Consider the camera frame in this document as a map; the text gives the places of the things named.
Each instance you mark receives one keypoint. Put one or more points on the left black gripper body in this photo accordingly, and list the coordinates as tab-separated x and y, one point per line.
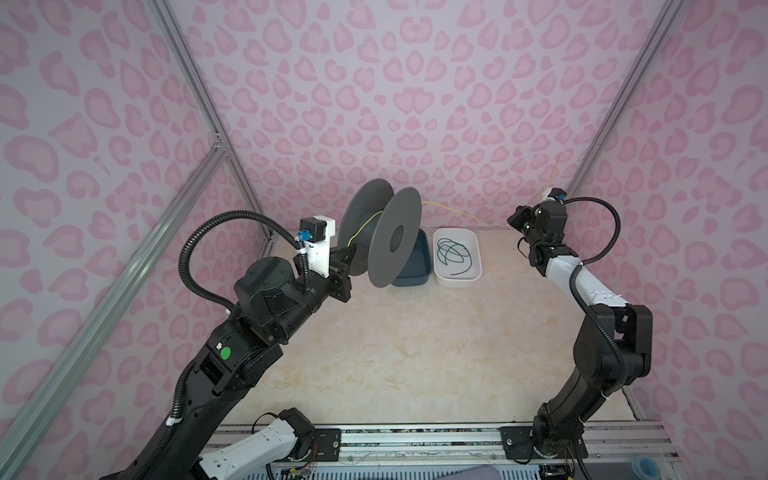
312	299

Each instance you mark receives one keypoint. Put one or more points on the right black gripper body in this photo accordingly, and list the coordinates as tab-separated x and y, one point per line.
535	237

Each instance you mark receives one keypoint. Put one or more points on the black perforated cable spool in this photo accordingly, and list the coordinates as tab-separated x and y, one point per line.
382	226

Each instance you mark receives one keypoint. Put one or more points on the dark teal plastic tray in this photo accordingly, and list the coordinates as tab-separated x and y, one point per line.
418	267

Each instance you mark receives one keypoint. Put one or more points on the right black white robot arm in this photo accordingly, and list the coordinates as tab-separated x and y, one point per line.
613	346

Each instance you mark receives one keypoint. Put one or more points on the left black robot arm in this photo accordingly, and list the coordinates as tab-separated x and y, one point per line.
230	363

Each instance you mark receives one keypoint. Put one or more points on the white plastic tray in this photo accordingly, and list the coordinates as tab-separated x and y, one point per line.
456	258

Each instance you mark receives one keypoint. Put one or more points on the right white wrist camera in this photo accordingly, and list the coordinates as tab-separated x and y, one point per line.
555	194

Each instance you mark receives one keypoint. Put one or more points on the diagonal aluminium frame strut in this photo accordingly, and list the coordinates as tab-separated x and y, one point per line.
49	382

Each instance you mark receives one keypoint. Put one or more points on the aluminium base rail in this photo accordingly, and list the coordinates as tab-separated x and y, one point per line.
607	450

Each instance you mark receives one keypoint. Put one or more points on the right aluminium frame strut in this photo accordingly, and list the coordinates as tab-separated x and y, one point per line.
663	27

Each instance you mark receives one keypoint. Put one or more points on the left aluminium frame strut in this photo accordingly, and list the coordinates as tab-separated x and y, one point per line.
180	50

